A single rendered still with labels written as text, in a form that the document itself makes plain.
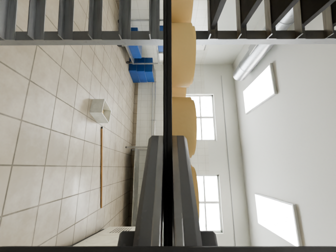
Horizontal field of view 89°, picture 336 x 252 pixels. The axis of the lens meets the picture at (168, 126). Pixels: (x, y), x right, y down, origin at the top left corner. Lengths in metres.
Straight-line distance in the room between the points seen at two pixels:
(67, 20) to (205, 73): 5.10
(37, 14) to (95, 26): 0.19
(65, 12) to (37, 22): 0.09
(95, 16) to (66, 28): 0.10
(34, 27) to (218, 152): 4.64
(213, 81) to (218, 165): 2.48
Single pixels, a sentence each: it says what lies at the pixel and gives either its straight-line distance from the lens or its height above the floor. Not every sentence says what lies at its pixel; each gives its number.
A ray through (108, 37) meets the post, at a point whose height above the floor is 0.82.
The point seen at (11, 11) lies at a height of 0.51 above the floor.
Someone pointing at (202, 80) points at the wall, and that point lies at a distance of 5.47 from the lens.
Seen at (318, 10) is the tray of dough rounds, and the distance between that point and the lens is 0.67.
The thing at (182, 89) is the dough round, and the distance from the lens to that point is 0.19.
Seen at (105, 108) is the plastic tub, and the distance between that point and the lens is 2.63.
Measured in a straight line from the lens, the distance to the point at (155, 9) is 0.65.
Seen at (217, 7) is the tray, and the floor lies 1.13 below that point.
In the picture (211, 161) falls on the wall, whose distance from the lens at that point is 4.87.
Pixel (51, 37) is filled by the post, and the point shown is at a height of 0.64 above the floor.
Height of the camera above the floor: 1.00
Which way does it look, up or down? level
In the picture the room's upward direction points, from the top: 90 degrees clockwise
